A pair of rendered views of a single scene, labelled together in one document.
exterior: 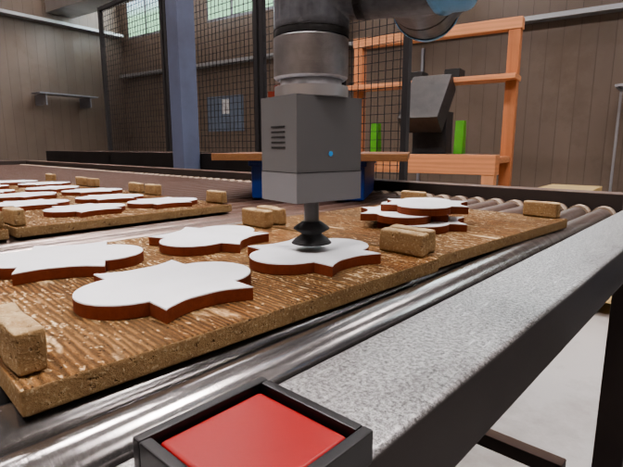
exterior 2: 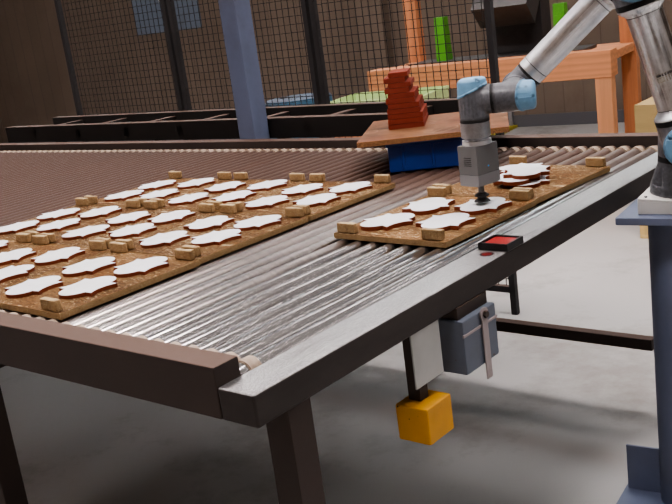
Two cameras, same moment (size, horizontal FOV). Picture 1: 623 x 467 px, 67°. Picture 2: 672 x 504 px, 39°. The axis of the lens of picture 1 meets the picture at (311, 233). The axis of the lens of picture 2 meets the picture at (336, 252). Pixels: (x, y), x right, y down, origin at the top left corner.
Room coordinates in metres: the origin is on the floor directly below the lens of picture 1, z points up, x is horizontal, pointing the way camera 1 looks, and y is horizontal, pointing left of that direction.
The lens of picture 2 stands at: (-1.91, 0.45, 1.51)
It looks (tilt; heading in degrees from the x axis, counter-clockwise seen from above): 15 degrees down; 359
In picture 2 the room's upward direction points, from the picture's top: 8 degrees counter-clockwise
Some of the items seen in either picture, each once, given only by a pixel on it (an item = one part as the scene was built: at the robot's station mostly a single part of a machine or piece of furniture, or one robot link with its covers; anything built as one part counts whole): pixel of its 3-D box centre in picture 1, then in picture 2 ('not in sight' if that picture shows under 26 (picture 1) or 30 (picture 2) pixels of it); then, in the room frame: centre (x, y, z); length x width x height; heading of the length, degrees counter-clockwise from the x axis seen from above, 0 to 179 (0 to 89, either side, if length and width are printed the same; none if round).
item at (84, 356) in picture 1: (193, 270); (436, 218); (0.49, 0.13, 0.93); 0.41 x 0.35 x 0.02; 135
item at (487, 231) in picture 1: (412, 224); (520, 182); (0.78, -0.17, 0.93); 0.41 x 0.35 x 0.02; 133
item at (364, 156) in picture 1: (324, 155); (435, 126); (1.43, -0.04, 1.03); 0.50 x 0.50 x 0.02; 78
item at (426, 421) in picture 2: not in sight; (420, 381); (-0.10, 0.27, 0.74); 0.09 x 0.08 x 0.24; 138
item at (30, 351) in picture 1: (15, 337); (432, 234); (0.26, 0.17, 0.95); 0.06 x 0.02 x 0.03; 45
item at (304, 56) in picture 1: (313, 64); (476, 130); (0.50, 0.00, 1.14); 0.08 x 0.08 x 0.05
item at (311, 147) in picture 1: (307, 143); (475, 160); (0.51, 0.00, 1.06); 0.10 x 0.09 x 0.16; 38
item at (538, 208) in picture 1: (540, 208); (595, 161); (0.82, -0.40, 0.95); 0.06 x 0.02 x 0.03; 43
